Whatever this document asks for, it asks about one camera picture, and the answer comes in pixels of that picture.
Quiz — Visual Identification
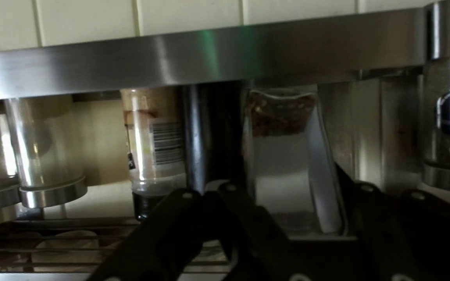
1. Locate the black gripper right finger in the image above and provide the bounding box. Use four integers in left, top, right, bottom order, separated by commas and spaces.
337, 163, 450, 281

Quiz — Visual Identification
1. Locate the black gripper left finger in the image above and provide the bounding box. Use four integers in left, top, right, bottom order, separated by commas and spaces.
87, 166, 293, 281

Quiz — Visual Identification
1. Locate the square glass spice bottle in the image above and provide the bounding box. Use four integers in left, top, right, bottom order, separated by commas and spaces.
241, 86, 351, 238

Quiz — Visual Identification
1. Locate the barcode bottle black cap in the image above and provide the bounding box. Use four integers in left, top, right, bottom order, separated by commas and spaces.
121, 86, 190, 223

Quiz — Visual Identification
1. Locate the dark cylindrical bottle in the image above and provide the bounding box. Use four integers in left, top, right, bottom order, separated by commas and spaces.
180, 81, 248, 195

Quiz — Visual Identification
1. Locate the steel wall spice rack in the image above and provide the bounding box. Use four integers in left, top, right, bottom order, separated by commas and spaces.
0, 5, 450, 278

